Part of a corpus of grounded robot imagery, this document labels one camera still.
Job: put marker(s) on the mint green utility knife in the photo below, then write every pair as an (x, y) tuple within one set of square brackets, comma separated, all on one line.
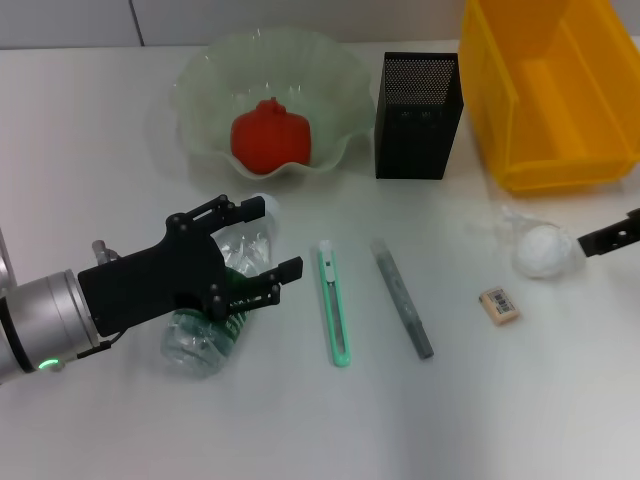
[(334, 310)]

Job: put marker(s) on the clear green-label water bottle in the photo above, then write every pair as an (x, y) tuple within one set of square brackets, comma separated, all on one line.
[(200, 350)]

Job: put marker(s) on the red-orange toy fruit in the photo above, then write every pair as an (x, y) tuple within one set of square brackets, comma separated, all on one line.
[(270, 140)]

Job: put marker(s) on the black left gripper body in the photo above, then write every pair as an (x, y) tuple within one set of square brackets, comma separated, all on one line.
[(160, 280)]

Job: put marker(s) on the black mesh pen holder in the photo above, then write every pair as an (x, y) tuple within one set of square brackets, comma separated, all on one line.
[(415, 145)]

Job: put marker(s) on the gray marker pen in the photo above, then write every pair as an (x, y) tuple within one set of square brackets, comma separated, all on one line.
[(400, 295)]

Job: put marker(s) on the pale green wavy fruit plate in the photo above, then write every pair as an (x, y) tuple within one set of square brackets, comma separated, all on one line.
[(300, 75)]

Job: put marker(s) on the yellow plastic bin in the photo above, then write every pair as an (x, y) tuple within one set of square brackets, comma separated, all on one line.
[(550, 125)]

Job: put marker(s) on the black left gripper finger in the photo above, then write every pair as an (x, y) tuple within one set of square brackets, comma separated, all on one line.
[(230, 212), (260, 287)]

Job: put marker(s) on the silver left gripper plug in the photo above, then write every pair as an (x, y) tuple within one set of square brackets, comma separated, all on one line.
[(105, 252)]

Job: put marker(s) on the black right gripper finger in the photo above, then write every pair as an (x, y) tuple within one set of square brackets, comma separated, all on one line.
[(610, 235)]

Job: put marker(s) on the white paper ball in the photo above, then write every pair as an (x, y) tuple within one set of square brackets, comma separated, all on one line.
[(542, 250)]

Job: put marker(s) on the beige barcode eraser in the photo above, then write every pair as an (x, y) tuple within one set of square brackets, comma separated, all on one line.
[(500, 306)]

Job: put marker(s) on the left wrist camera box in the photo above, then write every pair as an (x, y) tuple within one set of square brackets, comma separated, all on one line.
[(4, 260)]

